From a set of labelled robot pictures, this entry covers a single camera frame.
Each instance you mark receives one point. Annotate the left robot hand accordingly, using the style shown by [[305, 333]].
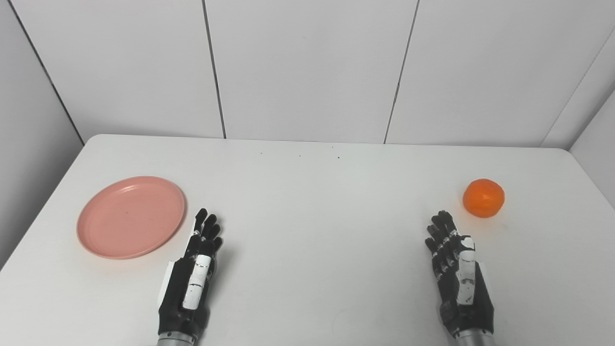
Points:
[[182, 298]]

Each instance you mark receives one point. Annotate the orange fruit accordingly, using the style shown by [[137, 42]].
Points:
[[483, 198]]

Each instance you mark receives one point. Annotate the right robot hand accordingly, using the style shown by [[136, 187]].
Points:
[[461, 288]]

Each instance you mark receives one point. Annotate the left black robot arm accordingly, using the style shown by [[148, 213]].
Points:
[[175, 340]]

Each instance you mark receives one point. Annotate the pink round plate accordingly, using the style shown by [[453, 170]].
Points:
[[130, 217]]

